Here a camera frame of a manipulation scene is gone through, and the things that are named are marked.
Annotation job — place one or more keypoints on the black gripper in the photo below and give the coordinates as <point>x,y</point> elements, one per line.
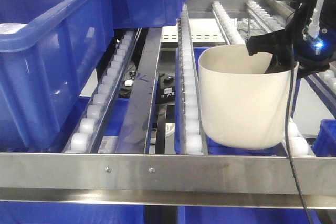
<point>321,10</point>

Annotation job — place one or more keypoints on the white round bin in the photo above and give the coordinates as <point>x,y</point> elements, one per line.
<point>242,106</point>

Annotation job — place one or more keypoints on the small blue bin right edge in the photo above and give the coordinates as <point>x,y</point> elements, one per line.
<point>324,145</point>

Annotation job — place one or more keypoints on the large blue bin front left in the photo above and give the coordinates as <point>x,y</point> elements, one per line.
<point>46,63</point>

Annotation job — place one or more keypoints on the far right roller track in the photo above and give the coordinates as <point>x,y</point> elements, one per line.
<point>265,15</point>

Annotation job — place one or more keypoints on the rear white roller track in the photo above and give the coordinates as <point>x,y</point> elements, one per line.
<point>229,33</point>

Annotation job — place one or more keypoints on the white roller track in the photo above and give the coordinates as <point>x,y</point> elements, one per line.
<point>299,146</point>
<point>229,33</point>
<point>192,137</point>
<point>88,133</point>

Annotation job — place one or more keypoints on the right white roller track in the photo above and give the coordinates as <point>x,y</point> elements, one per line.
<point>299,146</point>

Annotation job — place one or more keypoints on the black device below rack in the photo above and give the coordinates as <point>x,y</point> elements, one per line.
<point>165,89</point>

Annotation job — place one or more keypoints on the middle white roller track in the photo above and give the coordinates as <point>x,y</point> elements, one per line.
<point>192,137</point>

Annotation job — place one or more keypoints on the stainless steel flow rack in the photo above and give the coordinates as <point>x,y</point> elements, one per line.
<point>149,179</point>

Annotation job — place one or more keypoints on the left white roller track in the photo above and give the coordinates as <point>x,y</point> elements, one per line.
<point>88,133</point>

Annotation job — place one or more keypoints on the steel divider rail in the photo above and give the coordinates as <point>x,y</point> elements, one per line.
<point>135,133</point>

